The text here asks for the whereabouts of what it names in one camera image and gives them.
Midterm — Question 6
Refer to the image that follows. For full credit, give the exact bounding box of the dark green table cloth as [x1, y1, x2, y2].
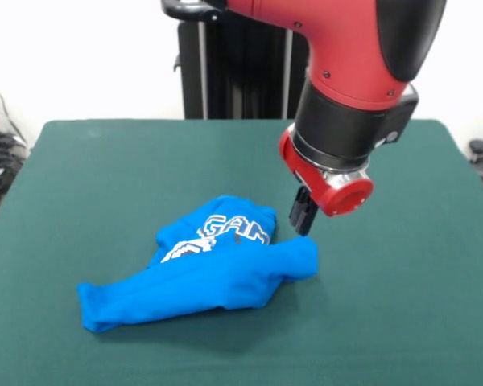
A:
[0, 118, 483, 386]

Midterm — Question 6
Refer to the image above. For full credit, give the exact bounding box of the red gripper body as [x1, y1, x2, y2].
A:
[279, 123, 374, 218]

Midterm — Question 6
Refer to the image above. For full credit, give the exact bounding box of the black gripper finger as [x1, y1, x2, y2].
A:
[288, 185, 310, 230]
[296, 196, 320, 237]

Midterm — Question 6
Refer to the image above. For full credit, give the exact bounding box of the black cable bundle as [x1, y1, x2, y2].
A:
[0, 132, 29, 210]

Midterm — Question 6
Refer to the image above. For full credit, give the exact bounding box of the blue shirt with white print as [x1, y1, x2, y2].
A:
[76, 195, 320, 334]

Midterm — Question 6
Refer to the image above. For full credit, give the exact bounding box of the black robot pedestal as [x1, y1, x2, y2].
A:
[160, 0, 309, 121]

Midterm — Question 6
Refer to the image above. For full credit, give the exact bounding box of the thin grey cable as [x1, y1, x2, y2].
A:
[0, 74, 28, 146]

